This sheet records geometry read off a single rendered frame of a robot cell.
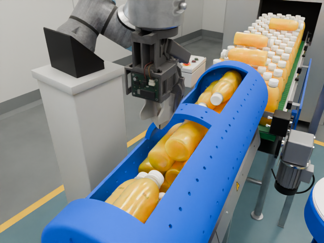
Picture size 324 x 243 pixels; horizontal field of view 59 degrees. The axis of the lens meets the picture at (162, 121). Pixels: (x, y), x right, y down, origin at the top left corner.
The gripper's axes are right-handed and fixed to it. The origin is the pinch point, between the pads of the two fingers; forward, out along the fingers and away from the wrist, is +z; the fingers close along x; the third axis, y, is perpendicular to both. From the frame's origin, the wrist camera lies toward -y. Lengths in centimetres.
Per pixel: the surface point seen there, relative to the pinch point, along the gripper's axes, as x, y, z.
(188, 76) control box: -25, -78, 25
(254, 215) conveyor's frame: 20, -103, 130
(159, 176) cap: 1.3, 3.4, 11.9
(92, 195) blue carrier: -12.9, 10.1, 18.9
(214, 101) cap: -0.2, -39.5, 14.5
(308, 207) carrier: 34, -21, 30
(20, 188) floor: -148, -46, 132
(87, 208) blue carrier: -3.4, 20.8, 6.8
